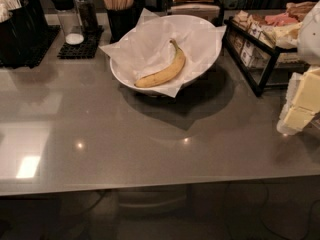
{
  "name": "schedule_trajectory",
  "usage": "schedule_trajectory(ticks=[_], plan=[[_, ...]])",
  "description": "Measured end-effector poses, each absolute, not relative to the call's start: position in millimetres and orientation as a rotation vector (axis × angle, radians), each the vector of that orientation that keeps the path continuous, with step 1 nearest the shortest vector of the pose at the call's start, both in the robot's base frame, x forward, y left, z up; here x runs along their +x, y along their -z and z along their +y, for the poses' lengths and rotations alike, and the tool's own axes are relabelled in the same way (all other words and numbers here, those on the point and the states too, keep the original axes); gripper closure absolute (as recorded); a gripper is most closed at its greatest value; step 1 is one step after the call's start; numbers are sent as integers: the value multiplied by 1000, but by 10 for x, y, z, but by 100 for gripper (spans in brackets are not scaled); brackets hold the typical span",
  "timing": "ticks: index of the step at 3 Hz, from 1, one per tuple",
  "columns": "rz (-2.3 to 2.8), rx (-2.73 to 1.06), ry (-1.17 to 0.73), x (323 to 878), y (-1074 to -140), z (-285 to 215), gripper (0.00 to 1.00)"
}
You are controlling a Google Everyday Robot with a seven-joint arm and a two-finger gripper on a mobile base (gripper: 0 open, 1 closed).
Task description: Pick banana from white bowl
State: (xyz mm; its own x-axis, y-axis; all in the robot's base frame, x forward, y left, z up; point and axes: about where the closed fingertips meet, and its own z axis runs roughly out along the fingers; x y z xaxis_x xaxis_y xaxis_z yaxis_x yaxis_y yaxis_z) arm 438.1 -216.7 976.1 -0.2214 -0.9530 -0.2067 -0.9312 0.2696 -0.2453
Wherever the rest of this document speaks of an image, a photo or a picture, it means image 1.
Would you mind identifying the white bowl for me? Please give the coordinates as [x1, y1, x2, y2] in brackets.
[109, 14, 224, 96]

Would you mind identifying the yellow banana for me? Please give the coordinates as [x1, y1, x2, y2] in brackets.
[135, 39, 186, 88]

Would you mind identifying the white paper liner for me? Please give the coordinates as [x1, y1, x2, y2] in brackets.
[99, 7, 228, 99]

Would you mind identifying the black wire packet rack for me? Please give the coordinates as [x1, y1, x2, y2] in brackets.
[223, 17, 307, 97]

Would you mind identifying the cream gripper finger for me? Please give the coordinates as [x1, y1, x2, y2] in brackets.
[276, 105, 315, 135]

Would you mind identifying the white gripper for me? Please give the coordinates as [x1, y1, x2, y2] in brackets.
[286, 1, 320, 114]

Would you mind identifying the large black rubber mat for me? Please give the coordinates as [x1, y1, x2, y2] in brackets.
[0, 25, 60, 69]

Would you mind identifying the black cup of stirrers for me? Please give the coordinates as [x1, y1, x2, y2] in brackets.
[103, 0, 145, 42]

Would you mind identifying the brown napkin dispenser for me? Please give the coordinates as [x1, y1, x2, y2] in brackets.
[168, 0, 224, 26]

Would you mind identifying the small black rubber mat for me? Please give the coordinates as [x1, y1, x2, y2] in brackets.
[57, 25, 104, 59]

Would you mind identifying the black condiment caddy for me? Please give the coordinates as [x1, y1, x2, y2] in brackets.
[0, 0, 48, 67]

